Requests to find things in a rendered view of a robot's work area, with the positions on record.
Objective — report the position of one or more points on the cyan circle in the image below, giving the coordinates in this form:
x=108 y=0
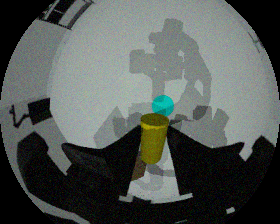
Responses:
x=163 y=105

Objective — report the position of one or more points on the yellow cylinder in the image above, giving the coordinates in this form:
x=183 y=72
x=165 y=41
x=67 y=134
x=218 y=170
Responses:
x=153 y=134

